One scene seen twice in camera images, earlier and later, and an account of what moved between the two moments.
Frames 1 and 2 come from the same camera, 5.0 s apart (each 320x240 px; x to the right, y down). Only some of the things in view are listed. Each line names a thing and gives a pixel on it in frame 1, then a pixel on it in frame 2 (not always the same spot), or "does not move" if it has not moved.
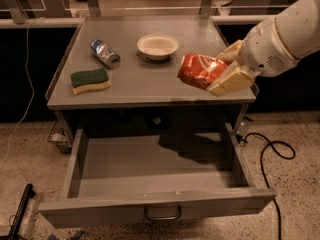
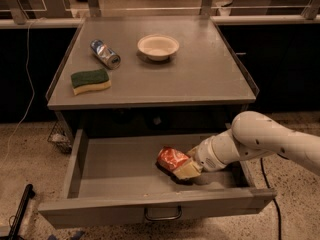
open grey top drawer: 152,176 does not move
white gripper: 265,50 to 205,156
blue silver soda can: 105,54 does not move
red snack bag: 200,71 to 171,158
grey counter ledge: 77,20 does not move
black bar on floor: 28,195 does not move
